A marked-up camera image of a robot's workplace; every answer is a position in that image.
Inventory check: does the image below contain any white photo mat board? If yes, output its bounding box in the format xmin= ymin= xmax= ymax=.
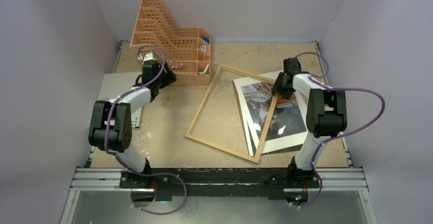
xmin=232 ymin=77 xmax=307 ymax=156

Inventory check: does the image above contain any printed photo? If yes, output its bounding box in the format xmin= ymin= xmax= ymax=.
xmin=240 ymin=82 xmax=306 ymax=141

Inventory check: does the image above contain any wooden picture frame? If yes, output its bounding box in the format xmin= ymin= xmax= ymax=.
xmin=185 ymin=64 xmax=275 ymax=164

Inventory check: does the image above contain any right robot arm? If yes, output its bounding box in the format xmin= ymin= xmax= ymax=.
xmin=272 ymin=58 xmax=347 ymax=187

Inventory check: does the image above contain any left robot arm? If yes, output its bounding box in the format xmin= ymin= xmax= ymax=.
xmin=88 ymin=60 xmax=177 ymax=188

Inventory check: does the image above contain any orange plastic file organizer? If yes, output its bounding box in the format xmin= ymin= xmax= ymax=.
xmin=130 ymin=0 xmax=211 ymax=86

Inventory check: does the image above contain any green white item in organizer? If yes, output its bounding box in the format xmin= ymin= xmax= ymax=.
xmin=198 ymin=64 xmax=209 ymax=75

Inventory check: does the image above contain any grey booklet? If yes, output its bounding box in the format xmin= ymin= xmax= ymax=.
xmin=97 ymin=71 xmax=146 ymax=129

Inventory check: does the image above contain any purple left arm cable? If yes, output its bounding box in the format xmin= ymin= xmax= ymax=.
xmin=104 ymin=44 xmax=188 ymax=216

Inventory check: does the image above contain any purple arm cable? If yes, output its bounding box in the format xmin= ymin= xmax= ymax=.
xmin=104 ymin=44 xmax=188 ymax=216
xmin=288 ymin=52 xmax=387 ymax=209

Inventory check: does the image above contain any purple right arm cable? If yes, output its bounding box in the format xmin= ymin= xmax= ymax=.
xmin=288 ymin=52 xmax=387 ymax=209

